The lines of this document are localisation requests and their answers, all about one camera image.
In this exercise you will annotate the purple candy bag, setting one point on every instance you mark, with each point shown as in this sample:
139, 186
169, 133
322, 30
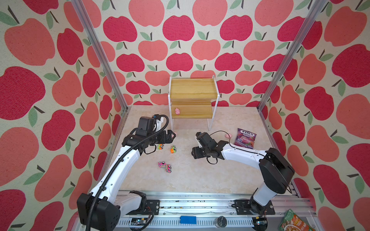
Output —
245, 139

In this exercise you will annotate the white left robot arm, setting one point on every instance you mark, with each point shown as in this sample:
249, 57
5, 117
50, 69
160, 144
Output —
98, 209

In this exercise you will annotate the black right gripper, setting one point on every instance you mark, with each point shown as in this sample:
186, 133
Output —
194, 152

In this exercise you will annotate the aluminium frame post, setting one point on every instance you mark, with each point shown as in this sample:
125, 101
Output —
307, 24
99, 51

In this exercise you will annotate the aluminium front rail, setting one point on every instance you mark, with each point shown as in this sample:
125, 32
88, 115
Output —
208, 206

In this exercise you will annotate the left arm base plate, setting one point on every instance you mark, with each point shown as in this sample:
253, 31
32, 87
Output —
150, 206

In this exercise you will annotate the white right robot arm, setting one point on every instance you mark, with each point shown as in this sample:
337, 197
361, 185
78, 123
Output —
276, 171

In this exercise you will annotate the left aluminium frame post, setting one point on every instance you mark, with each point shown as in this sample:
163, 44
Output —
99, 51

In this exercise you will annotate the round metal knob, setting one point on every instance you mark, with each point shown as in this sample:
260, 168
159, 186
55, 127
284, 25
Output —
220, 222

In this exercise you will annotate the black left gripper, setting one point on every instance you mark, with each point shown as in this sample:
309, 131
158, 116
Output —
169, 139

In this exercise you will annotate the pink green toy truck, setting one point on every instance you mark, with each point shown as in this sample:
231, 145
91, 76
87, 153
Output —
168, 168

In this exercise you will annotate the blue block on rail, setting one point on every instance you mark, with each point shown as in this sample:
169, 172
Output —
191, 220

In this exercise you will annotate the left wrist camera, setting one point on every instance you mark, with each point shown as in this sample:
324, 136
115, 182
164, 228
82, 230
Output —
146, 126

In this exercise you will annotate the wooden two-tier shelf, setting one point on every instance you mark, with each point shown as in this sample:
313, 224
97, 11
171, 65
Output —
196, 99

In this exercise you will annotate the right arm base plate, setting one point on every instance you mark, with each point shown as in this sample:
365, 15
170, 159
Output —
245, 207

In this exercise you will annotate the green snack packet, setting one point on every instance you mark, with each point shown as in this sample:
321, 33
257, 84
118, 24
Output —
292, 222

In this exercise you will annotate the right aluminium frame post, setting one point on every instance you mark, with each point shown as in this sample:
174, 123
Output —
307, 24

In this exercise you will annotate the pink toy car upper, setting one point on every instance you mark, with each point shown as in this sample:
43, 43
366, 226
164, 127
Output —
162, 165

